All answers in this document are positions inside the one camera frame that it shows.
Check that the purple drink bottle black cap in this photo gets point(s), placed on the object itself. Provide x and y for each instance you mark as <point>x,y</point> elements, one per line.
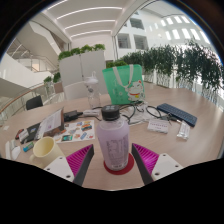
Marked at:
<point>112,143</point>

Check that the black tablet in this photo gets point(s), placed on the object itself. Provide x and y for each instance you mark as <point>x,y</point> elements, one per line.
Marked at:
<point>32,130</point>

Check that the row of green leafy plants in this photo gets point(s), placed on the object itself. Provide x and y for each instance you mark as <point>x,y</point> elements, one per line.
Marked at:
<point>81,50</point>

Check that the small green blue eraser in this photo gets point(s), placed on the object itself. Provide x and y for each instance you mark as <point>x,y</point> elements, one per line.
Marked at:
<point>28,147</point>

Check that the white plastic packet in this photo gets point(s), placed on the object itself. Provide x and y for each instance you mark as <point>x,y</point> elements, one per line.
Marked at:
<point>184,130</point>

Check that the brown-backed open booklet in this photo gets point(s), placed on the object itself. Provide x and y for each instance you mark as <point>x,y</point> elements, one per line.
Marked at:
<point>51,123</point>

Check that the white paper sheet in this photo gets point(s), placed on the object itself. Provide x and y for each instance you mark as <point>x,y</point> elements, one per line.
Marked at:
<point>6,127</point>

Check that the black power bank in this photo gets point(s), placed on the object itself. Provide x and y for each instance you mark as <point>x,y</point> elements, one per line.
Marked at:
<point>71,115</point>

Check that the small green potted plant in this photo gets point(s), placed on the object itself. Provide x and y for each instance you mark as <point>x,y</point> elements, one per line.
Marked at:
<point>48,79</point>
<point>57,80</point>

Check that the white computer mouse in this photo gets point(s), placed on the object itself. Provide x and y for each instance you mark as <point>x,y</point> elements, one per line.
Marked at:
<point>15,153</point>

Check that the wooden-topped glass railing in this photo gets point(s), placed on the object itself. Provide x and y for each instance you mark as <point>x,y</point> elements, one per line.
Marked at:
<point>20,98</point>

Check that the tall white cabinet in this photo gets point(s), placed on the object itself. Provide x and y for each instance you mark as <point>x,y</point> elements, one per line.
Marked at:
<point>83,68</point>

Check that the small black red box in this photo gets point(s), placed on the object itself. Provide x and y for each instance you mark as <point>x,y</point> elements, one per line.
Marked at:
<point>19,133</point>

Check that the flat round red coaster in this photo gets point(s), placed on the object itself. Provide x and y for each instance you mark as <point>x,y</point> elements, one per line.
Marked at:
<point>110,171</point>

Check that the colourful sticker sheet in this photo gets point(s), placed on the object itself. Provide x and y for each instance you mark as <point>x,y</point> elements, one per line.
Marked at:
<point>78,131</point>

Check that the clear plastic water bottle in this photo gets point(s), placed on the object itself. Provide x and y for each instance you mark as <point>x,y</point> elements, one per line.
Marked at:
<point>92,93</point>

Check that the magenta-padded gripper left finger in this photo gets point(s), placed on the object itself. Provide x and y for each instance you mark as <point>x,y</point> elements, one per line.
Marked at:
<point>59,166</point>

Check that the long green hedge planter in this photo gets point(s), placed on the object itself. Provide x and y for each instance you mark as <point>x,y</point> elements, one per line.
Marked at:
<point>176,63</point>

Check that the cream yellow mug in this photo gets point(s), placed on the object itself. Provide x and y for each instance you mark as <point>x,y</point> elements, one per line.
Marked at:
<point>45,152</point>

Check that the dark blue keyboard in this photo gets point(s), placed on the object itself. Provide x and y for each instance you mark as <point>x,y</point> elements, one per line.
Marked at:
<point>176,114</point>

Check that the white plastic chair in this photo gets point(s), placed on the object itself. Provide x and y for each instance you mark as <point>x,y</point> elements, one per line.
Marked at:
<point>76,90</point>

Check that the ceiling light strips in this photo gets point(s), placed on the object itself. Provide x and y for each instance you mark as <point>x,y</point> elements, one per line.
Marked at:
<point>88,23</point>

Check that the green tote bag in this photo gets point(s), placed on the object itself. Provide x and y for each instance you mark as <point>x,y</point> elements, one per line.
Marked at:
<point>121,85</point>

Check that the white card stack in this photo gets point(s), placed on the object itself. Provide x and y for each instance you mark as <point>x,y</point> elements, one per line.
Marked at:
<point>24,135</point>

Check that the black office chair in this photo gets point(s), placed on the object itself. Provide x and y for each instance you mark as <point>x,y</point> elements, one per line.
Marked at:
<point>34,102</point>

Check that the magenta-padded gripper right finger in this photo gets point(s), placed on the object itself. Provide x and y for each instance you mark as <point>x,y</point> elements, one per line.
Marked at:
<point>165,165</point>

